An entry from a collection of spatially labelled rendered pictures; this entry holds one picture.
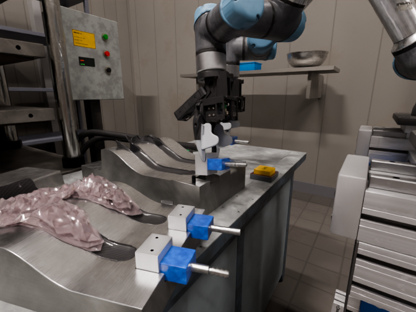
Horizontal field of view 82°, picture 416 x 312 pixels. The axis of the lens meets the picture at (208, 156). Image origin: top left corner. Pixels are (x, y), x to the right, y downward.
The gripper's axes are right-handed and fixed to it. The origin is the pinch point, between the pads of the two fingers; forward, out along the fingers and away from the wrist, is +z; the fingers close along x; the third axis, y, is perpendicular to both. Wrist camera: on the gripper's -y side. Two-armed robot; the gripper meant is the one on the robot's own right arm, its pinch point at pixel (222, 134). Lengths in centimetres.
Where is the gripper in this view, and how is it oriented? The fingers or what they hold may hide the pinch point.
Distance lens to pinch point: 91.3
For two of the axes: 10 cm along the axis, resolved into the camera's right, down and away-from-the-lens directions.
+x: 5.4, -2.1, 8.1
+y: 8.4, 1.3, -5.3
